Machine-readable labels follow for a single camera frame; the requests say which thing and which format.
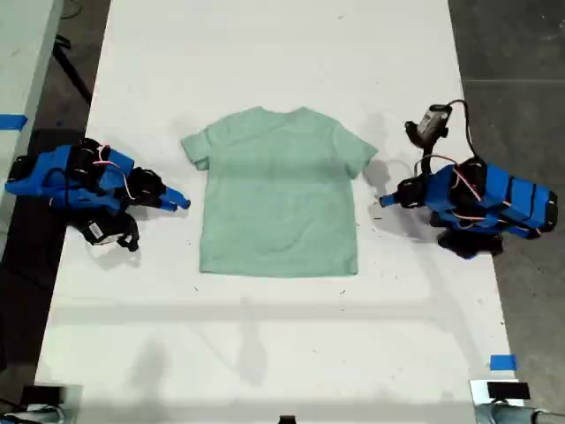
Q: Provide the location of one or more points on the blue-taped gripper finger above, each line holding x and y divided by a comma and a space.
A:
172, 193
390, 199
180, 204

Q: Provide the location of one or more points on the small black clip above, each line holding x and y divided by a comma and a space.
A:
287, 419

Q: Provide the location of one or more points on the pale blue-grey clamp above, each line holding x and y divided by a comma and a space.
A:
39, 416
507, 416

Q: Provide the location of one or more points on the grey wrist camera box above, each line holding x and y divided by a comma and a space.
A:
430, 119

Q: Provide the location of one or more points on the pale side table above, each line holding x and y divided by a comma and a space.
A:
22, 53

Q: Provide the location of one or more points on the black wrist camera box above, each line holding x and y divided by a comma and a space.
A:
99, 230

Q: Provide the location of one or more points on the blue tape strip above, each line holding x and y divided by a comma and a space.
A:
503, 362
13, 121

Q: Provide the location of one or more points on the black stand leg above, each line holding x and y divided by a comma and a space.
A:
70, 70

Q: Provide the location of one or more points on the pale green t-shirt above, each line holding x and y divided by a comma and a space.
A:
278, 199

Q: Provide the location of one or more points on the small black box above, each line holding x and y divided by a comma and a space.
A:
507, 391
42, 394

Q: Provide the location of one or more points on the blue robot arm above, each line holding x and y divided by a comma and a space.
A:
507, 194
44, 176

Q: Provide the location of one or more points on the grey metal plate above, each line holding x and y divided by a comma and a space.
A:
74, 408

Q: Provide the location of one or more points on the white metal plate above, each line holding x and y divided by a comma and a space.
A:
478, 391

